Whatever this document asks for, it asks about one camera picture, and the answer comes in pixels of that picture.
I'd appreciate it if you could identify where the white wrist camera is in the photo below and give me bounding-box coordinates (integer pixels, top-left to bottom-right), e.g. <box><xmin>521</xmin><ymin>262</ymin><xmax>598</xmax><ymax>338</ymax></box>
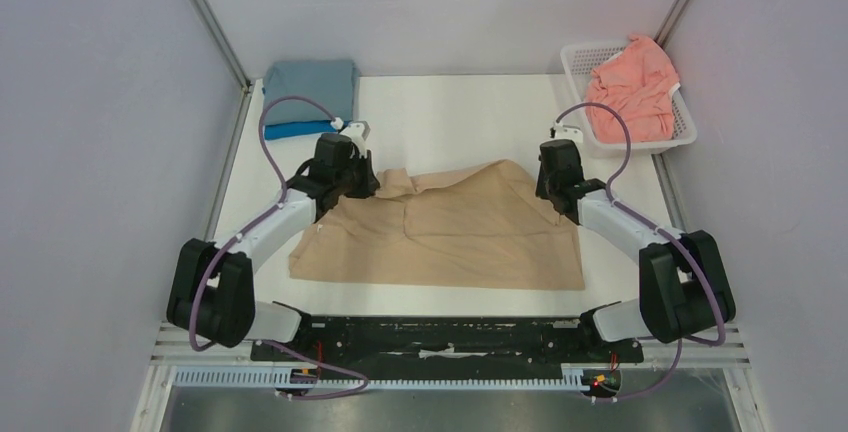
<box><xmin>550</xmin><ymin>122</ymin><xmax>584</xmax><ymax>144</ymax></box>
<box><xmin>330</xmin><ymin>117</ymin><xmax>370</xmax><ymax>157</ymax></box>

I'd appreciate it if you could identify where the folded bright blue t-shirt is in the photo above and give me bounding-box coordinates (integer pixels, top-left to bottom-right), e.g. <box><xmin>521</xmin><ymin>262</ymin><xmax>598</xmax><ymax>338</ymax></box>
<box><xmin>261</xmin><ymin>120</ymin><xmax>350</xmax><ymax>141</ymax></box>

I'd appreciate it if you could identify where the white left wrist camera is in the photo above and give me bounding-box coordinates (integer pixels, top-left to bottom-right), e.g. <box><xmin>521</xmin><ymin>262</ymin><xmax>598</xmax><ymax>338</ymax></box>
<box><xmin>330</xmin><ymin>117</ymin><xmax>370</xmax><ymax>157</ymax></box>

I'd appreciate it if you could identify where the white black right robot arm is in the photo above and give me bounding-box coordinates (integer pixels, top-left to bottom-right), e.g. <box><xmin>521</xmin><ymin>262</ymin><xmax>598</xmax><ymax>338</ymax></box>
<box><xmin>536</xmin><ymin>139</ymin><xmax>736</xmax><ymax>360</ymax></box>

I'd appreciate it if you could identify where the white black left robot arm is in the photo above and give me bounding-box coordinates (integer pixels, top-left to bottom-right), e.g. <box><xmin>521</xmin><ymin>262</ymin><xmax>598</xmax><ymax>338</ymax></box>
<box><xmin>166</xmin><ymin>122</ymin><xmax>379</xmax><ymax>360</ymax></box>

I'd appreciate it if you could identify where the grey aluminium corner post left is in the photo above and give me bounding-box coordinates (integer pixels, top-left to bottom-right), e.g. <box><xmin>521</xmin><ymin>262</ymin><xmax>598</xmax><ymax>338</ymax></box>
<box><xmin>190</xmin><ymin>0</ymin><xmax>252</xmax><ymax>91</ymax></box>

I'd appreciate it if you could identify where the pink crumpled t-shirt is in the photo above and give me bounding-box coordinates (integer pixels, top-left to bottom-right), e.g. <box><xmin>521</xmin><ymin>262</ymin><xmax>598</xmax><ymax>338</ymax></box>
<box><xmin>586</xmin><ymin>34</ymin><xmax>680</xmax><ymax>143</ymax></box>

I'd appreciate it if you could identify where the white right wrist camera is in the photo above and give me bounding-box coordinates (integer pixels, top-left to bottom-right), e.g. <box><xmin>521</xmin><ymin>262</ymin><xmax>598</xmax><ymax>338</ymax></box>
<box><xmin>550</xmin><ymin>122</ymin><xmax>584</xmax><ymax>144</ymax></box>

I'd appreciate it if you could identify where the beige t-shirt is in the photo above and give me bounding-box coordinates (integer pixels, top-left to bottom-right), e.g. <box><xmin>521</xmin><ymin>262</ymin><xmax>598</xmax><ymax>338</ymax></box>
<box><xmin>289</xmin><ymin>160</ymin><xmax>585</xmax><ymax>291</ymax></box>

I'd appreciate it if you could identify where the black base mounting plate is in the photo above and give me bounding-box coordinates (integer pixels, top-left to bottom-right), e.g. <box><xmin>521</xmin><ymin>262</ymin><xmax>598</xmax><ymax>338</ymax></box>
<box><xmin>250</xmin><ymin>312</ymin><xmax>643</xmax><ymax>380</ymax></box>

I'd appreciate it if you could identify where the white slotted cable duct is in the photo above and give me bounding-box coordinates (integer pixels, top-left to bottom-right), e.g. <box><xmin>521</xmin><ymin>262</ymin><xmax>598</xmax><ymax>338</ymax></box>
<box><xmin>172</xmin><ymin>365</ymin><xmax>589</xmax><ymax>392</ymax></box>

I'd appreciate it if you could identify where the folded grey-blue t-shirt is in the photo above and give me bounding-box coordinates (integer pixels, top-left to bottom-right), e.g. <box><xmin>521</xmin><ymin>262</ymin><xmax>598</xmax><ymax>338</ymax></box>
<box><xmin>263</xmin><ymin>59</ymin><xmax>360</xmax><ymax>126</ymax></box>

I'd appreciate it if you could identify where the white perforated plastic basket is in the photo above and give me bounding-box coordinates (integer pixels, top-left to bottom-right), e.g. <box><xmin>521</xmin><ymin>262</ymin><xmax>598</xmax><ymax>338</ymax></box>
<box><xmin>560</xmin><ymin>39</ymin><xmax>697</xmax><ymax>158</ymax></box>

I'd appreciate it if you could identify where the aluminium rail frame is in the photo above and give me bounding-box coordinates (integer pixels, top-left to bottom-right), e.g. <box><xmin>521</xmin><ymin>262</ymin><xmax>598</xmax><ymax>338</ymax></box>
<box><xmin>150</xmin><ymin>324</ymin><xmax>750</xmax><ymax>370</ymax></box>

